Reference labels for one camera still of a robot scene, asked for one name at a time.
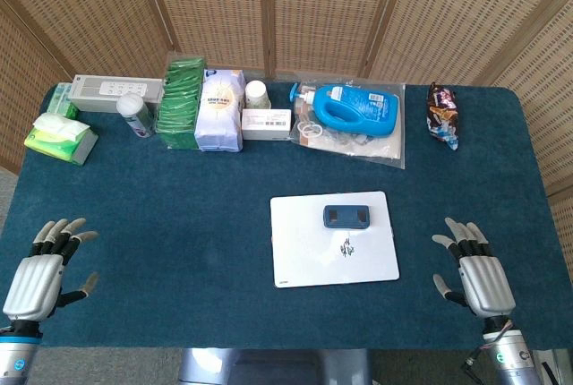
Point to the green tea bag package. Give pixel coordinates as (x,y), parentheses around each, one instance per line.
(177,103)

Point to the green tissue pack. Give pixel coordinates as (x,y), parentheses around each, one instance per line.
(58,143)

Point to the small white carton box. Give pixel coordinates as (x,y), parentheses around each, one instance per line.
(264,127)

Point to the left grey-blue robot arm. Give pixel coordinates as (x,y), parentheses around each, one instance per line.
(18,358)

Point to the clear zip plastic bag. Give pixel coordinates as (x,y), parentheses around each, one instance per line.
(380,150)

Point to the white writing board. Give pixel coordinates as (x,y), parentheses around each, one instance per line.
(313,250)

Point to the blue pump detergent bottle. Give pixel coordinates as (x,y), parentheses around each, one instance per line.
(353,107)

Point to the pale green wipes pack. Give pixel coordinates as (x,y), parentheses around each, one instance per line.
(60,100)

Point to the woven wooden folding screen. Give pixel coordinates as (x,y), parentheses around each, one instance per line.
(313,9)

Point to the white-lidded printed can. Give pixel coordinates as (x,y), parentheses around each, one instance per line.
(136,116)

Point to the white power strip box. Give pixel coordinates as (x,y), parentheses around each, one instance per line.
(94,98)

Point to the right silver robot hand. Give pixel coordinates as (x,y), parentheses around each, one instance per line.
(485,284)

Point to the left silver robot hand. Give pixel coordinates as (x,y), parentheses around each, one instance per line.
(33,282)

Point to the brown snack bag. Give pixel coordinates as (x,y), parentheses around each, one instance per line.
(441,116)

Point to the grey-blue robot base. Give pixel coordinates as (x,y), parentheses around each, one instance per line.
(268,369)

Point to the lavender paper bag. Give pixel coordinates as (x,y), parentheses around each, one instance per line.
(219,121)

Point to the white pill bottle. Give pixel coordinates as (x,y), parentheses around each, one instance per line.
(256,94)

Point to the blue board eraser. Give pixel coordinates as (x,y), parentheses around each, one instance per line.
(347,224)

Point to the dark teal table carpet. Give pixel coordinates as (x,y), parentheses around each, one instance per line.
(179,224)

